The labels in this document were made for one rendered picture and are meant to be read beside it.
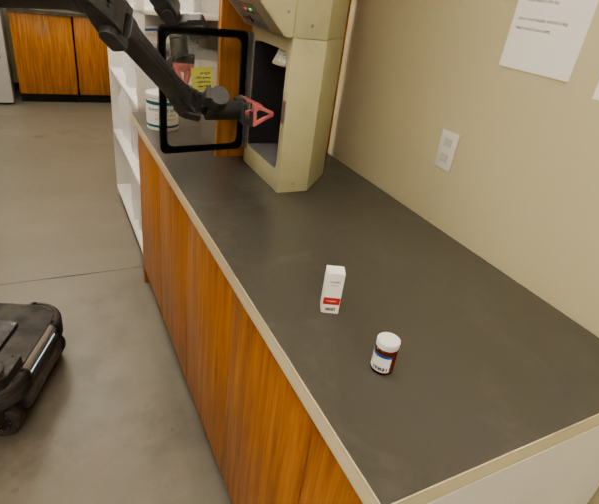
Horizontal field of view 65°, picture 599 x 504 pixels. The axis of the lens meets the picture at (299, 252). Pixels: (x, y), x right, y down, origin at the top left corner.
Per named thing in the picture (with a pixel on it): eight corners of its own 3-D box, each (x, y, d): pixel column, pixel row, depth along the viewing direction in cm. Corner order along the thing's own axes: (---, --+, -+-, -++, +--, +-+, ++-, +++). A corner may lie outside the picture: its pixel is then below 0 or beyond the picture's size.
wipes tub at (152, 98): (174, 123, 212) (174, 88, 205) (181, 131, 202) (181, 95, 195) (144, 123, 206) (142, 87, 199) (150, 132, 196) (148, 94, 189)
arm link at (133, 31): (98, -9, 107) (90, 33, 105) (120, -13, 106) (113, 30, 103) (186, 94, 148) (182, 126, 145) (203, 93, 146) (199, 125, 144)
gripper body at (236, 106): (239, 96, 152) (216, 96, 149) (249, 103, 144) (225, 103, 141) (238, 116, 155) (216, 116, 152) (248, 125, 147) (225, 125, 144)
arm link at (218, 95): (183, 92, 145) (180, 117, 143) (189, 72, 135) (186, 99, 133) (222, 101, 149) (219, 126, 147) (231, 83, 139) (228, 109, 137)
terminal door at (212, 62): (241, 148, 176) (248, 30, 157) (160, 154, 160) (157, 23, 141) (240, 147, 177) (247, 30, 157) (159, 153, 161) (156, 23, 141)
